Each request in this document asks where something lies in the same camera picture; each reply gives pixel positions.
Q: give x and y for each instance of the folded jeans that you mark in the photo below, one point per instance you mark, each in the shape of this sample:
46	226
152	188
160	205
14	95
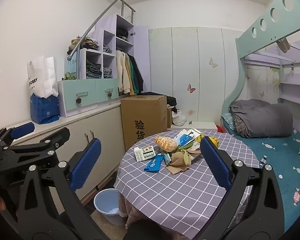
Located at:
107	72

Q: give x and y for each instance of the grey duvet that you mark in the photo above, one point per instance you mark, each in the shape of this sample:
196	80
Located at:
262	117

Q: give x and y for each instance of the white and green carton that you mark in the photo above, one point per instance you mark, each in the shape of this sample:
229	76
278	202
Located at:
195	149

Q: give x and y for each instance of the mint bunk bed frame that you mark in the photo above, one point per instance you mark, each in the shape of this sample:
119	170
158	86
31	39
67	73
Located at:
242	45

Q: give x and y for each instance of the grey metal handrail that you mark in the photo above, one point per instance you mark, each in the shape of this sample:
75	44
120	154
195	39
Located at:
70	53

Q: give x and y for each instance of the folded dark clothes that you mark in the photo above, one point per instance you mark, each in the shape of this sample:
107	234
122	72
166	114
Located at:
93	70

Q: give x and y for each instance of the newspaper print wrapping paper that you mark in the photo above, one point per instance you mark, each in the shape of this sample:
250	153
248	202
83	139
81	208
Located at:
177	167

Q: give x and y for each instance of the beige hanging jacket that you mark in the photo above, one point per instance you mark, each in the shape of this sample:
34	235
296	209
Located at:
123	72

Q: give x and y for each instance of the cream low cabinet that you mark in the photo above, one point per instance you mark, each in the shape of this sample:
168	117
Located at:
107	130

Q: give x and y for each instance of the yellow packet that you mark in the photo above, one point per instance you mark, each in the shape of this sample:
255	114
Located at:
214	141

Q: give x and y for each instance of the white paper bag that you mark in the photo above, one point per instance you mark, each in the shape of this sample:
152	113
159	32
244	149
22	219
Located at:
43	77

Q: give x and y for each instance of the green hanging garment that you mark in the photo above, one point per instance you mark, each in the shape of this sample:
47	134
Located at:
133	77

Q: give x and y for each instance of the purple stair shelf cabinet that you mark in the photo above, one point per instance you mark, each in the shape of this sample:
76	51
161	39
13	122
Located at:
145	42

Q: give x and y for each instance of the large cardboard box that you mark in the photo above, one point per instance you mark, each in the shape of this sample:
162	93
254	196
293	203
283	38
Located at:
142	115

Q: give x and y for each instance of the blue plastic package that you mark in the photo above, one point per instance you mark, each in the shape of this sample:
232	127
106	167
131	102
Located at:
45	110

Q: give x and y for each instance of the wide mint drawer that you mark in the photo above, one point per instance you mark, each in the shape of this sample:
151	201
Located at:
77	90

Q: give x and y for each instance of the folded grey clothes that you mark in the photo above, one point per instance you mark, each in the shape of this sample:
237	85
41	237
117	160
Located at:
107	48

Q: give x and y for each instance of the dark hanging jacket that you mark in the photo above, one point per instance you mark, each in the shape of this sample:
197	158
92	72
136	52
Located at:
139	77

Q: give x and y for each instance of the purple checked tablecloth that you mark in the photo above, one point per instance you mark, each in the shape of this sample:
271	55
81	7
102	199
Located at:
165	192

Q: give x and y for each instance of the white medicine box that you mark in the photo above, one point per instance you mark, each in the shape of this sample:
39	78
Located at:
143	152

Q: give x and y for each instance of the light blue plastic bin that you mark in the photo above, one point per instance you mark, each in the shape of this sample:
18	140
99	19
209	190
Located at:
106	202

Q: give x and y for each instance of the pile of brown clothes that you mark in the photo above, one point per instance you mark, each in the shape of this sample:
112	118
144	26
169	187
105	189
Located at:
83	43

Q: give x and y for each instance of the pinecone ornament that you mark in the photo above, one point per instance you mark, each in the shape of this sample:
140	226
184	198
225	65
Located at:
110	94
78	100

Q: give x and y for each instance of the teal candy print bedsheet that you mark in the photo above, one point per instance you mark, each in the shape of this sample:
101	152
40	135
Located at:
277	155

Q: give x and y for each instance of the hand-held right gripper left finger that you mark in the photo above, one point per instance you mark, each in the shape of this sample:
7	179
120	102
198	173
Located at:
86	163

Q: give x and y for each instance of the blue snack packet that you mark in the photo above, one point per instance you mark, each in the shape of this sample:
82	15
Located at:
153	163

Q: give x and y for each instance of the faint pink butterfly sticker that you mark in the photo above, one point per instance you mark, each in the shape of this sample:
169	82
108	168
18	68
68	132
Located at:
190	112

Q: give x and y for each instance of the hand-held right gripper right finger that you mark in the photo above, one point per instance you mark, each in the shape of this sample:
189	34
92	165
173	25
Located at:
216	162

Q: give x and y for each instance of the blue checked pillow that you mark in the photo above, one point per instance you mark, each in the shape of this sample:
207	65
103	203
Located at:
226	120

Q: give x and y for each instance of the narrow mint drawer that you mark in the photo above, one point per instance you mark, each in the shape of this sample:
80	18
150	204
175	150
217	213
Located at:
107	86

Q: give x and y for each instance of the small green plant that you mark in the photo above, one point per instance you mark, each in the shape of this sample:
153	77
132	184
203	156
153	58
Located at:
70	76

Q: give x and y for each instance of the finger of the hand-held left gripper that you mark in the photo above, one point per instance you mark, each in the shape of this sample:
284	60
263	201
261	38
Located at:
22	130
50	138

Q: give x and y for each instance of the orange patterned packet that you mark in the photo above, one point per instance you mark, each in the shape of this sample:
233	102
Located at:
166	143

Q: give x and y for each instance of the red box with white top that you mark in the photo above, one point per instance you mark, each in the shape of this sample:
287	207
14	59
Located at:
192	126

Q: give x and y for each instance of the black clothes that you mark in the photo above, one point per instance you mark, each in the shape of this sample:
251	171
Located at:
122	33

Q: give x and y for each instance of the pale butterfly sticker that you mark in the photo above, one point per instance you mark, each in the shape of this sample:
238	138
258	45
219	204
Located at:
213	63

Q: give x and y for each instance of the white wardrobe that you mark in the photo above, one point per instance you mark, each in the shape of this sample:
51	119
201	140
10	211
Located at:
205	80

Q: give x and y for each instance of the white and blue carton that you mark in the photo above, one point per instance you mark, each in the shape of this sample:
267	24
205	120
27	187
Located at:
186	137

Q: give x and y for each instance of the white plastic bag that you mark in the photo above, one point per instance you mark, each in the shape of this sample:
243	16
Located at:
179	117

